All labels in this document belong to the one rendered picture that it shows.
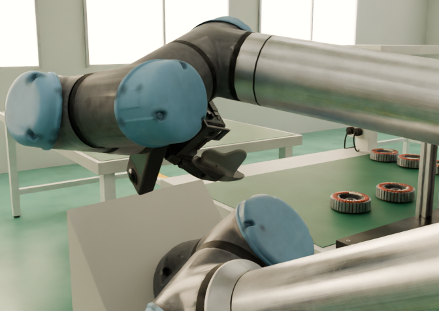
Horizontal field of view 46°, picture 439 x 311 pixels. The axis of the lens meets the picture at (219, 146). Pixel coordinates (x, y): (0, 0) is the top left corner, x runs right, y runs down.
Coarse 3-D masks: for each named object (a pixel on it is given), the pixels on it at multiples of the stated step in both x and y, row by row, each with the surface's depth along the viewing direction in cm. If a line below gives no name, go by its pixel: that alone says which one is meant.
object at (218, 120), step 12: (216, 108) 68; (204, 120) 63; (216, 120) 66; (204, 132) 64; (216, 132) 68; (228, 132) 67; (180, 144) 65; (192, 144) 65; (204, 144) 69; (168, 156) 66; (180, 156) 67; (192, 156) 68
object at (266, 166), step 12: (300, 156) 214; (312, 156) 214; (324, 156) 214; (336, 156) 214; (348, 156) 214; (240, 168) 194; (252, 168) 194; (264, 168) 194; (276, 168) 194; (288, 168) 194; (168, 180) 177; (180, 180) 177; (192, 180) 177; (204, 180) 177; (216, 204) 151
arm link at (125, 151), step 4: (120, 148) 57; (124, 148) 57; (128, 148) 57; (132, 148) 58; (136, 148) 58; (140, 148) 59; (112, 152) 57; (116, 152) 57; (120, 152) 58; (124, 152) 58; (128, 152) 58; (132, 152) 59; (136, 152) 59
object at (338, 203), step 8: (336, 192) 149; (344, 192) 150; (352, 192) 149; (336, 200) 143; (344, 200) 142; (352, 200) 147; (360, 200) 142; (368, 200) 143; (336, 208) 143; (344, 208) 141; (352, 208) 141; (360, 208) 141; (368, 208) 143
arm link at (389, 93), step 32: (192, 32) 54; (224, 32) 54; (224, 64) 52; (256, 64) 50; (288, 64) 49; (320, 64) 48; (352, 64) 46; (384, 64) 46; (416, 64) 45; (224, 96) 55; (256, 96) 52; (288, 96) 50; (320, 96) 48; (352, 96) 46; (384, 96) 45; (416, 96) 44; (384, 128) 47; (416, 128) 45
